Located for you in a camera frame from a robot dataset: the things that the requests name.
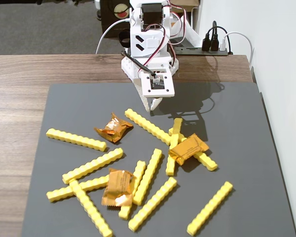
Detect black usb hub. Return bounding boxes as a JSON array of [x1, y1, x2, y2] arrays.
[[174, 46, 229, 56]]

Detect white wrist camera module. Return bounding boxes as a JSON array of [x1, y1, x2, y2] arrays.
[[139, 71, 176, 98]]

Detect dark brown box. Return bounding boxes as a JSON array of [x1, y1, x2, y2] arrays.
[[99, 0, 132, 39]]

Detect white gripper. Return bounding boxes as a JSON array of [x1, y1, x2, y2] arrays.
[[120, 50, 180, 113]]

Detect yellow crinkle toy fry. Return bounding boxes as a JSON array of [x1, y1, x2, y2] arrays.
[[124, 108, 173, 146], [118, 160, 147, 221], [62, 147, 124, 185], [46, 174, 110, 203], [45, 127, 108, 152], [128, 176, 178, 232], [132, 148, 163, 206], [186, 181, 234, 236], [168, 127, 219, 172], [165, 118, 184, 177], [69, 179, 114, 237]]

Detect long orange sauce packet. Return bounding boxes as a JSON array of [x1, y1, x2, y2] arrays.
[[101, 167, 137, 208]]

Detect black usb plug cable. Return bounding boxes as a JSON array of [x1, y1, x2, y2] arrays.
[[201, 20, 218, 51], [210, 26, 229, 51]]

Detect dark grey mat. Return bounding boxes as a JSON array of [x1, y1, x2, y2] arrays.
[[21, 82, 296, 237]]

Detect white power cable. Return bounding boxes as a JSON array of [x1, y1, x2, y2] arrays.
[[95, 19, 132, 55]]

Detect black camera cable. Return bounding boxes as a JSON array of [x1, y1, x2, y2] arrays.
[[119, 50, 159, 79]]

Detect crumpled orange sauce packet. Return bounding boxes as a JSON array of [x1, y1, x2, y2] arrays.
[[93, 112, 134, 144]]

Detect red white servo wires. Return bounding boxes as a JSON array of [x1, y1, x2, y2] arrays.
[[137, 0, 189, 75]]

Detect flat orange sauce packet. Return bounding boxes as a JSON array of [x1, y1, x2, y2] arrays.
[[168, 133, 210, 166]]

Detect white usb plug cable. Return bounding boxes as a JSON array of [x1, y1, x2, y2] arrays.
[[220, 31, 254, 73]]

